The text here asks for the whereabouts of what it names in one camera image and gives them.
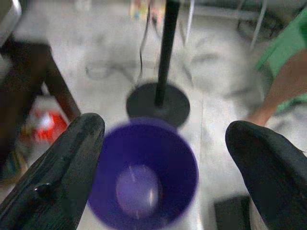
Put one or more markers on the white metal rack frame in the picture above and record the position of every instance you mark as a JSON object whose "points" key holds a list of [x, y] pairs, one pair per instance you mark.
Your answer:
{"points": [[223, 13]]}

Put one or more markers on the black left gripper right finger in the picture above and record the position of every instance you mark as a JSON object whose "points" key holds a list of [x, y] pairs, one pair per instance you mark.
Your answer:
{"points": [[271, 182]]}

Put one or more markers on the dark brown wooden furniture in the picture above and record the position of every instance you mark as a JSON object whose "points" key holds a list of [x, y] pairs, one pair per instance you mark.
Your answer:
{"points": [[21, 72]]}

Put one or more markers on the black floor lamp stand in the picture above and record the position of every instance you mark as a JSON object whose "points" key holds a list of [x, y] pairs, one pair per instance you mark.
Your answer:
{"points": [[167, 48]]}

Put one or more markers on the green plastic stool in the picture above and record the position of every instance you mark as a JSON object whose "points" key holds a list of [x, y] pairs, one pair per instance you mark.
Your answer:
{"points": [[285, 40]]}

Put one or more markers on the red white package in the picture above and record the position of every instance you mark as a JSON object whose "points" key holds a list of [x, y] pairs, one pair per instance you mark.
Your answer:
{"points": [[51, 124]]}

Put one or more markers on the colourful printed item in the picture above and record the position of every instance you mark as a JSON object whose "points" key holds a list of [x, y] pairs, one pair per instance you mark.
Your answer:
{"points": [[139, 9]]}

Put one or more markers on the person's bare leg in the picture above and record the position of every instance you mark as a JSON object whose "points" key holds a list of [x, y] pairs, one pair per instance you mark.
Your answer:
{"points": [[283, 81]]}

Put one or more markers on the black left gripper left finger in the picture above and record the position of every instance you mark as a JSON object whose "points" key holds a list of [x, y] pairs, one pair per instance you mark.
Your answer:
{"points": [[52, 182]]}

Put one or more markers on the purple plastic bin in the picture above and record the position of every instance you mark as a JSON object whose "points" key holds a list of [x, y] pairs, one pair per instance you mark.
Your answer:
{"points": [[168, 153]]}

